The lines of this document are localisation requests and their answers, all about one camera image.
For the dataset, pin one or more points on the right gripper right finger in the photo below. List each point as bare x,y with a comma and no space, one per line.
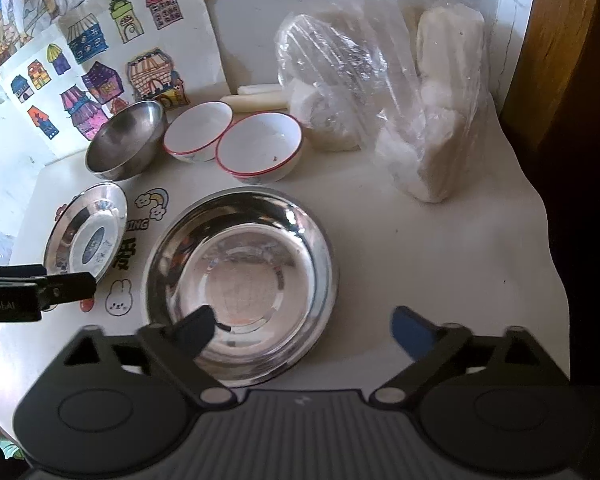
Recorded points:
433,349

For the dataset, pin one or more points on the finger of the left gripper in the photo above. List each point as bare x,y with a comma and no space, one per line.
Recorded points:
65,288

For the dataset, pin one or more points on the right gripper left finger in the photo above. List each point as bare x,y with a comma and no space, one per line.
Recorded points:
174,350

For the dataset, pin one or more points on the steel plate with sticker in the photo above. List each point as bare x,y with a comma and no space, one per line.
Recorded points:
88,232

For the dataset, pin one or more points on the steel mixing bowl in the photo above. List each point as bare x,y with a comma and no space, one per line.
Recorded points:
126,145

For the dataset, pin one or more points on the red-rimmed white bowl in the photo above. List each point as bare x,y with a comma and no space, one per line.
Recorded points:
193,136
261,148

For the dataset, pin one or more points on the white printed table cloth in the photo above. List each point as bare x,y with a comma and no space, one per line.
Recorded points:
481,259

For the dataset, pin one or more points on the houses drawing paper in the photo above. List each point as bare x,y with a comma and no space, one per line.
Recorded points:
106,55

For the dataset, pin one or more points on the plastic bag of white rolls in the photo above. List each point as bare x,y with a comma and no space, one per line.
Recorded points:
401,80

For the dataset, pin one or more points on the brown wooden door frame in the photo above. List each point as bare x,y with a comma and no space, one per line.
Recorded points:
554,97

